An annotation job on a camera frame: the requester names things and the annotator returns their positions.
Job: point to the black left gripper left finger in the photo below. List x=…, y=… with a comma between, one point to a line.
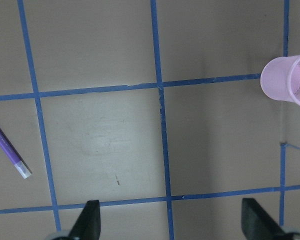
x=88, y=224

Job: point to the purple highlighter pen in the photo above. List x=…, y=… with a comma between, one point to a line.
x=14, y=157

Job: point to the pink mesh cup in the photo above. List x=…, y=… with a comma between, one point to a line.
x=280, y=79

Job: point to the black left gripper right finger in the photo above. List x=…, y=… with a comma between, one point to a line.
x=257, y=224

